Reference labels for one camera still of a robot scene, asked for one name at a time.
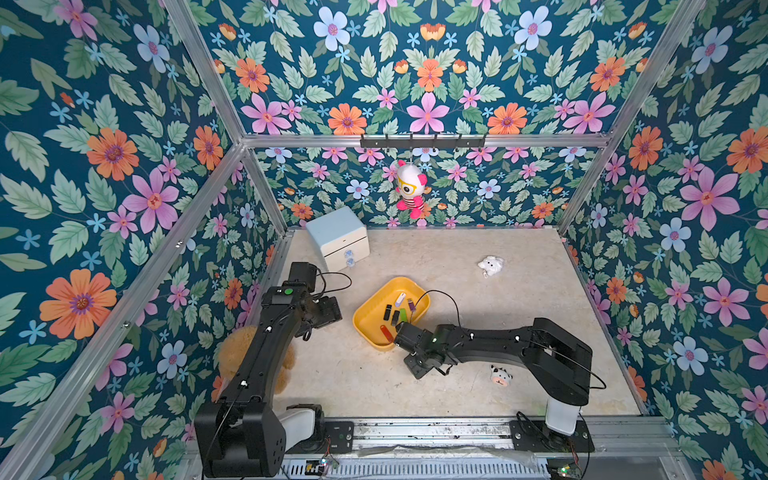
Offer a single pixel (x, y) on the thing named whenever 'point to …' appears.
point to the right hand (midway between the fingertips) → (416, 363)
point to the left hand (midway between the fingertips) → (330, 315)
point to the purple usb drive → (411, 305)
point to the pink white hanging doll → (411, 187)
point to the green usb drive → (403, 315)
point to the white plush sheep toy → (491, 265)
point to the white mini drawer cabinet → (341, 237)
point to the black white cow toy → (500, 376)
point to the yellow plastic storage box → (368, 318)
